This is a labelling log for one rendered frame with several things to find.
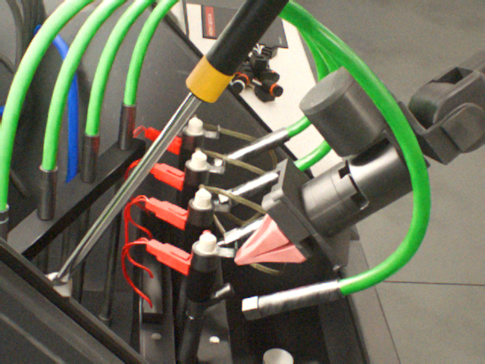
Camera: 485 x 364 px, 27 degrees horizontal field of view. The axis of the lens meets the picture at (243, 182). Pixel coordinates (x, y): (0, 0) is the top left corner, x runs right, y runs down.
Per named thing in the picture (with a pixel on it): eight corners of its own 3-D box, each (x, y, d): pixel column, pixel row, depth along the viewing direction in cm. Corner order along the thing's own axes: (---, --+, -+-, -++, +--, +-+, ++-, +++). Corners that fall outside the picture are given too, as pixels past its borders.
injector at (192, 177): (204, 321, 121) (230, 174, 110) (164, 318, 120) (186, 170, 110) (203, 306, 123) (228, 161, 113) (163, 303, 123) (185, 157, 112)
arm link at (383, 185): (436, 189, 88) (436, 158, 92) (392, 130, 86) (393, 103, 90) (372, 225, 90) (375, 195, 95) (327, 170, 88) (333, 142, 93)
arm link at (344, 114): (497, 126, 87) (457, 111, 95) (422, 23, 83) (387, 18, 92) (393, 215, 87) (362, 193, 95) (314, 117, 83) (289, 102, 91)
